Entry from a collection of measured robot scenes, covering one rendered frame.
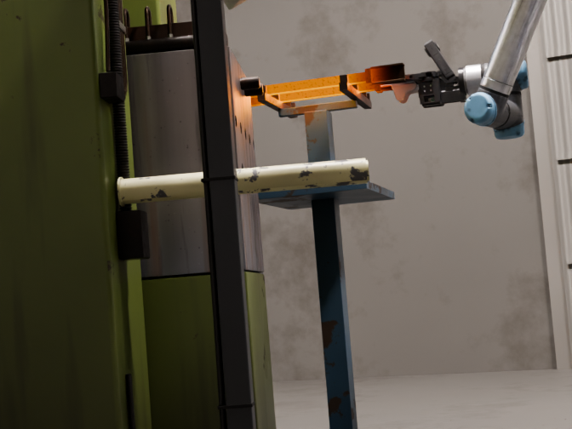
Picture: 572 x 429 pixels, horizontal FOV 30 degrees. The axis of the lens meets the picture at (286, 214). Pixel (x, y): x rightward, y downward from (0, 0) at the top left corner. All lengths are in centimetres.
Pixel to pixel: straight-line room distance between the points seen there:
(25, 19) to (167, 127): 38
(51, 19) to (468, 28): 329
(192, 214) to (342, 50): 313
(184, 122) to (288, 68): 314
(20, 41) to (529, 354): 336
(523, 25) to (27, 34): 118
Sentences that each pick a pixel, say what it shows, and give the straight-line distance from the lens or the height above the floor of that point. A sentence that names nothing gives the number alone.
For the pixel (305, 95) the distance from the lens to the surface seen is 280.
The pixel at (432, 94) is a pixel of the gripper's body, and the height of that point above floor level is 89.
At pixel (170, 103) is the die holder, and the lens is 214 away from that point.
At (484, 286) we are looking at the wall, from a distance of 487.
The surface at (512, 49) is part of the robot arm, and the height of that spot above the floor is 94.
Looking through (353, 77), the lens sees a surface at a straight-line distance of 266.
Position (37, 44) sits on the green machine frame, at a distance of 192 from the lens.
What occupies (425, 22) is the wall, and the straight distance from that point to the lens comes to 506.
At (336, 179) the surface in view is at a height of 61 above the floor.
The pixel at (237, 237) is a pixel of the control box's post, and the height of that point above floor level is 51.
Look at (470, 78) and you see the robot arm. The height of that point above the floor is 91.
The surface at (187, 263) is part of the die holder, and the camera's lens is 210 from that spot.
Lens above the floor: 42
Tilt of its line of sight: 4 degrees up
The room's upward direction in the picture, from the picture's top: 5 degrees counter-clockwise
